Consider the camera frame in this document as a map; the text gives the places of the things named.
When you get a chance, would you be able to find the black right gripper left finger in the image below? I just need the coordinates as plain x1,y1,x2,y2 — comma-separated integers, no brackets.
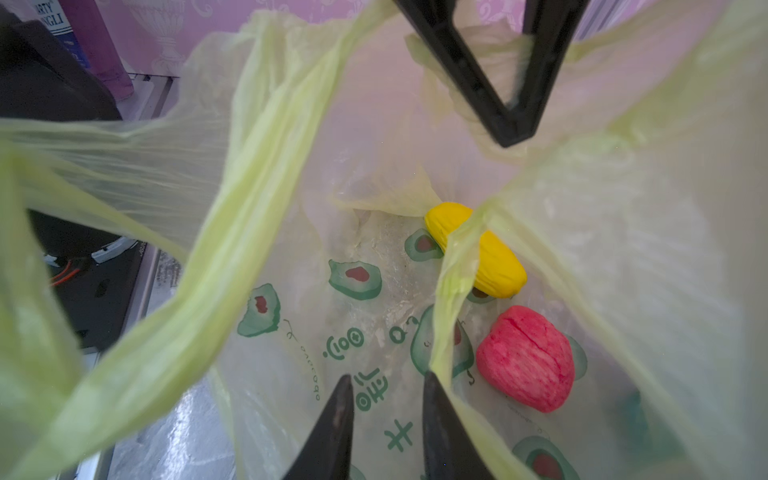
283,375,355,480

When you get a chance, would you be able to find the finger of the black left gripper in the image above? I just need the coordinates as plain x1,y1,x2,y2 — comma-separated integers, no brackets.
511,0,589,145
394,0,510,148

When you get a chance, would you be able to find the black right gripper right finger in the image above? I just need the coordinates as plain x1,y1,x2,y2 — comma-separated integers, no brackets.
422,371,494,480

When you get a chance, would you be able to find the yellow translucent plastic bag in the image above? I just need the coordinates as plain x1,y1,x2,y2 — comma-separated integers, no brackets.
1,1,767,479

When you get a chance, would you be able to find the red pink toy apple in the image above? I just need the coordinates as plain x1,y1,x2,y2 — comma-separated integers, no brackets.
476,305,575,413

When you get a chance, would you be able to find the yellow toy lemon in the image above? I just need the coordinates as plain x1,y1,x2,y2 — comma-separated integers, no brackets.
424,202,528,298

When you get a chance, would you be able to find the purple plastic bottle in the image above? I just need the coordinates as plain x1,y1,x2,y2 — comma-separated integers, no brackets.
26,0,134,102

